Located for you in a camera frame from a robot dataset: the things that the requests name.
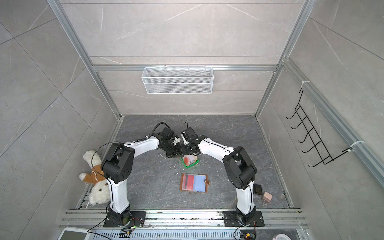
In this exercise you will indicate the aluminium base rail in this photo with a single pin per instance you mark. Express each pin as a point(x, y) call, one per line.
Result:
point(195, 224)

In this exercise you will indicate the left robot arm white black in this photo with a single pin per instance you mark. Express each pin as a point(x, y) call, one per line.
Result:
point(118, 163)

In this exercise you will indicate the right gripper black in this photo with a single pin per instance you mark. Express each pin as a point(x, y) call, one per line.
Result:
point(183, 152)

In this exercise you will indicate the small dark object by wall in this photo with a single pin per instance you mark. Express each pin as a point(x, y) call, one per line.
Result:
point(257, 189)

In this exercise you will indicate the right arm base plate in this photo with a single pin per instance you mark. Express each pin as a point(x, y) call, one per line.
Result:
point(237, 219)

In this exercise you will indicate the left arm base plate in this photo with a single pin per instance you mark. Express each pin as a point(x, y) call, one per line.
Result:
point(125, 220)

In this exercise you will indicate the white device at bottom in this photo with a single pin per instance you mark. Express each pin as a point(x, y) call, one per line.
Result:
point(71, 233)

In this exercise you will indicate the stack of credit cards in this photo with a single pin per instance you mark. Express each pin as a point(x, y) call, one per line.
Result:
point(189, 160)

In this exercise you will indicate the small pink block by wall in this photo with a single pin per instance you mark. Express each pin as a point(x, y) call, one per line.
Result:
point(267, 197)

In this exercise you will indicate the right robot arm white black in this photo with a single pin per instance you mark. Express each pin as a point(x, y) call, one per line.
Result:
point(238, 165)

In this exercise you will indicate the white wire mesh basket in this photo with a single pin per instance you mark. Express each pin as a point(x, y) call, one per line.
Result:
point(178, 80)

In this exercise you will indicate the black wire hook rack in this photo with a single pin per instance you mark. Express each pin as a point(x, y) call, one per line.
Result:
point(313, 136)

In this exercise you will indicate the white brown plush toy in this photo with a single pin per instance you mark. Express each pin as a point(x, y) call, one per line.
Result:
point(100, 193)

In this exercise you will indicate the brown leather card holder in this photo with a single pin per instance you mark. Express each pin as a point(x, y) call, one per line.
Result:
point(201, 183)

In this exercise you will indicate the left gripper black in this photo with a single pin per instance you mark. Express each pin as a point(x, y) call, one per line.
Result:
point(177, 154)

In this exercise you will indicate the green plastic card tray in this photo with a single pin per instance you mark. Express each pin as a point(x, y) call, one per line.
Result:
point(191, 165)

